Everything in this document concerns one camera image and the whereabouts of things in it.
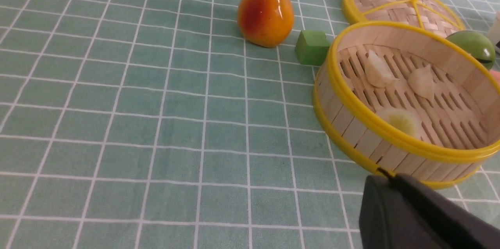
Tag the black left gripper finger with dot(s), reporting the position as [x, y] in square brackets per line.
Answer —
[399, 212]

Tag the yellowish dumpling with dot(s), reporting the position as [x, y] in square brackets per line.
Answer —
[402, 119]

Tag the white dumpling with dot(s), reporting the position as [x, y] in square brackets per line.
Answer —
[422, 83]
[378, 72]

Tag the bamboo steamer tray yellow rim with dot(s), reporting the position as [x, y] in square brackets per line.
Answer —
[460, 126]

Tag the woven bamboo steamer lid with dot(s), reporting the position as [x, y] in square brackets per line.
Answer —
[431, 15]

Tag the green cube block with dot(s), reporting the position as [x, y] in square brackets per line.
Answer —
[312, 47]

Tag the green round ball toy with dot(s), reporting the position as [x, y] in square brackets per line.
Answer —
[476, 44]

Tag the green lid white storage box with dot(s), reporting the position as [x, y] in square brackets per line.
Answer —
[494, 33]

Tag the orange red pear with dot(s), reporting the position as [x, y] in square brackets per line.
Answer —
[266, 23]

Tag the green checkered tablecloth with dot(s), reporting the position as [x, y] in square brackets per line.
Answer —
[152, 124]

